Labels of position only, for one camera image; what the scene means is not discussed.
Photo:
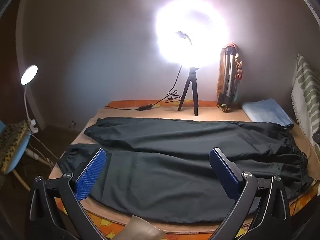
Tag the silver folded tripod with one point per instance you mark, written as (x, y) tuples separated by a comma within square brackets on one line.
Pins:
[(228, 80)]

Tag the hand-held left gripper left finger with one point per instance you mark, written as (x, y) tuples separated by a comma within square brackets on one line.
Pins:
[(91, 175)]

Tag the black phone holder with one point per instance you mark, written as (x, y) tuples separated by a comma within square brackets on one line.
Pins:
[(183, 35)]

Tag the leopard print cushion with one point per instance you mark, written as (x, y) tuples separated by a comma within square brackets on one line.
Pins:
[(12, 142)]

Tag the green striped white blanket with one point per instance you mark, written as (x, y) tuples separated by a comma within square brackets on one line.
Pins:
[(305, 92)]

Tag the black tripod leg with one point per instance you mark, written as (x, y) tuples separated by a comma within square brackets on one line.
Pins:
[(192, 76)]

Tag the dark pants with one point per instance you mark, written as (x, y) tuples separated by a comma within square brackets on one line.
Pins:
[(162, 155)]

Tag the white gooseneck clamp lamp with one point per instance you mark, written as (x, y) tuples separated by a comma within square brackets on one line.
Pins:
[(28, 75)]

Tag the metal door stopper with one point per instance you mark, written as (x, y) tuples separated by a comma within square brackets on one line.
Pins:
[(73, 123)]

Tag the blue chair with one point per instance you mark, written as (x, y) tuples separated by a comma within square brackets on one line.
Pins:
[(18, 152)]

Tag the folded light blue towel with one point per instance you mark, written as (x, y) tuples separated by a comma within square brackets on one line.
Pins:
[(265, 112)]

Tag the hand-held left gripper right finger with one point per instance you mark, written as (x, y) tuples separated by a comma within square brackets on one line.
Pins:
[(225, 177)]

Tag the beige blanket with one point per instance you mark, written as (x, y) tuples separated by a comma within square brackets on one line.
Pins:
[(150, 115)]

